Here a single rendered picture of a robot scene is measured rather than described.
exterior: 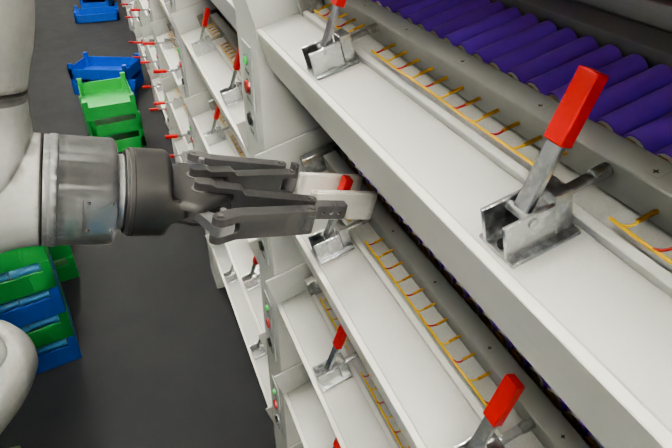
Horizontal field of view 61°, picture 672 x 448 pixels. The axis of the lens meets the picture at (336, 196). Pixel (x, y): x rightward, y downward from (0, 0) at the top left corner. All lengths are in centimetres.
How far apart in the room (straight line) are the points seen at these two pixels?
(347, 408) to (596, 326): 48
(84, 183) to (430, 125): 26
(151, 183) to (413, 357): 26
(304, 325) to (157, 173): 39
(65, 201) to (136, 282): 136
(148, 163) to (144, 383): 109
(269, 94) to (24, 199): 32
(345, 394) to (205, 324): 95
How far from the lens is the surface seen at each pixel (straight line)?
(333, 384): 73
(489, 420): 40
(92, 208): 47
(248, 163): 57
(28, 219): 47
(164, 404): 148
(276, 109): 68
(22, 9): 45
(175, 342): 160
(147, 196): 48
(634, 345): 26
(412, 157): 37
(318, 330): 79
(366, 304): 54
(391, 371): 49
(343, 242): 59
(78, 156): 47
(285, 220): 49
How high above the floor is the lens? 113
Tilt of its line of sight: 33 degrees down
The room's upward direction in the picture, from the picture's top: straight up
